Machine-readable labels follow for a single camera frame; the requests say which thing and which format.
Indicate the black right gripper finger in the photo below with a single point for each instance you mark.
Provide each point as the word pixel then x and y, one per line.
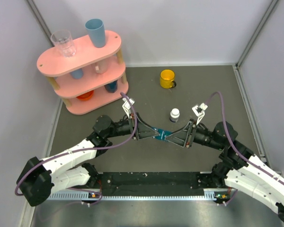
pixel 177 140
pixel 182 132

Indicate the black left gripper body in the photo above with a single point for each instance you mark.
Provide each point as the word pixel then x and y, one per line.
pixel 132 122

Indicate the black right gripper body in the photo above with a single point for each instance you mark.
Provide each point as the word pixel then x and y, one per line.
pixel 191 137

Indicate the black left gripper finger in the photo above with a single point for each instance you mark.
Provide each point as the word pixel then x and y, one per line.
pixel 147 134
pixel 143 128

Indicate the teal pill organizer box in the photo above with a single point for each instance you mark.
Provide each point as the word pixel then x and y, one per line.
pixel 162 134

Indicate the white pill bottle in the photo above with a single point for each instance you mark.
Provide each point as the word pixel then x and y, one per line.
pixel 174 115

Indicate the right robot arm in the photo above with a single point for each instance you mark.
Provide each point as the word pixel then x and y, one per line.
pixel 240 168

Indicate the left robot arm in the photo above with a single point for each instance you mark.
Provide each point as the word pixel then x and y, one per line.
pixel 41 178

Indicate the dark blue faceted cup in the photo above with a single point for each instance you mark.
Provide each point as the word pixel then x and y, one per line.
pixel 111 87

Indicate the orange plastic bowl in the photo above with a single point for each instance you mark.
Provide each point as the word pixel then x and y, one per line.
pixel 86 96

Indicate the yellow mug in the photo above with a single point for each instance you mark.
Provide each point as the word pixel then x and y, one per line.
pixel 167 79

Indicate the pink three-tier wooden shelf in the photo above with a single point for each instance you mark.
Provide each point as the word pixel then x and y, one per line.
pixel 56 68

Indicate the small light blue cup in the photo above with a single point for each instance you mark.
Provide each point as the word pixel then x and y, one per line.
pixel 77 74

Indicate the light blue plastic tumbler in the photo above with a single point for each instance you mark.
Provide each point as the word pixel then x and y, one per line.
pixel 96 31

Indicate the clear drinking glass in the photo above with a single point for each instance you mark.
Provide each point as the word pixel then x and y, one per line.
pixel 63 41

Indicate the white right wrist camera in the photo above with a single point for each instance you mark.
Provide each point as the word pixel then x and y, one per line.
pixel 199 111

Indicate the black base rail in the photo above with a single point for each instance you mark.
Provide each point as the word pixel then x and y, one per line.
pixel 153 183

